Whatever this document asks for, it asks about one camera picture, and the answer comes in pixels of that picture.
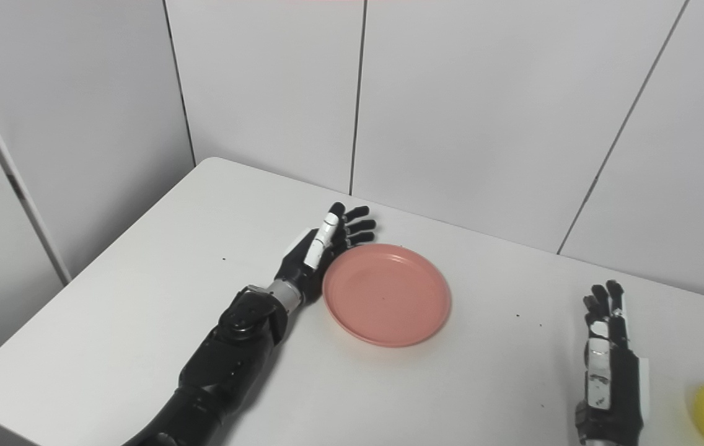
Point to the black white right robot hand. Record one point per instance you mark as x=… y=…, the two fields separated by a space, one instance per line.
x=621 y=384

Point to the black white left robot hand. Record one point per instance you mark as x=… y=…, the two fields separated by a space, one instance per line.
x=302 y=266

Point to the pink round plate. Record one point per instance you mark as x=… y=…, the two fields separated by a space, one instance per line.
x=386 y=294

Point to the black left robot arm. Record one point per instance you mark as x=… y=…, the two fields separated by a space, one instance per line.
x=222 y=365

